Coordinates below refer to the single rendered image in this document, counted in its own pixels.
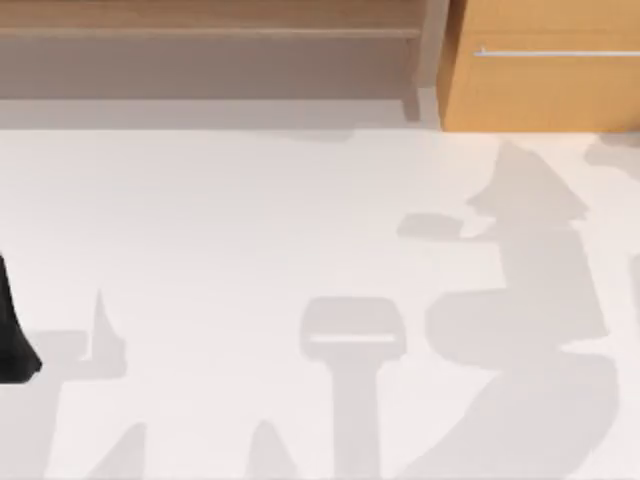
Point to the brown wooden open shelf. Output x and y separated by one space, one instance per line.
210 55

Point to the light wooden cupboard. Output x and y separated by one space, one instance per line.
540 95

